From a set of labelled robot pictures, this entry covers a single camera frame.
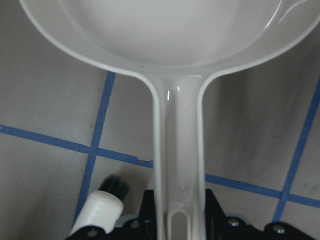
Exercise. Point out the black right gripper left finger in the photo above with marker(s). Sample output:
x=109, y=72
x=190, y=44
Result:
x=144, y=226

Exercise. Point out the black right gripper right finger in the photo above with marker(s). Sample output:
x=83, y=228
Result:
x=219, y=226

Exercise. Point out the white plastic dustpan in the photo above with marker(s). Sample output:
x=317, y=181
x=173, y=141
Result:
x=176, y=47

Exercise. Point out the white hand brush black bristles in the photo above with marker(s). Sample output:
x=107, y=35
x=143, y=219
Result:
x=104, y=206

